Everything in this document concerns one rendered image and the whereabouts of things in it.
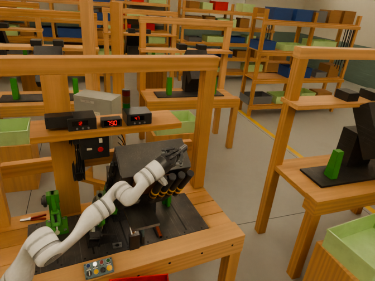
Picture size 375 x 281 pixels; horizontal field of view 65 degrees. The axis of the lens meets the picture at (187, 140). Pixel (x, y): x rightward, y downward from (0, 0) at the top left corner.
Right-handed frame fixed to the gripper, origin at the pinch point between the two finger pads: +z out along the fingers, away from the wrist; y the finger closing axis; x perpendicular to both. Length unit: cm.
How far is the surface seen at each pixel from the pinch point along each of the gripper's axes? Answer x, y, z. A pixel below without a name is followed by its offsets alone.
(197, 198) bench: 104, 32, 32
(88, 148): 31, 68, -18
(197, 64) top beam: 10, 56, 66
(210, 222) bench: 96, 8, 20
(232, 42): 332, 461, 611
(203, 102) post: 38, 51, 64
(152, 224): 57, 15, -18
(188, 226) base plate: 90, 14, 6
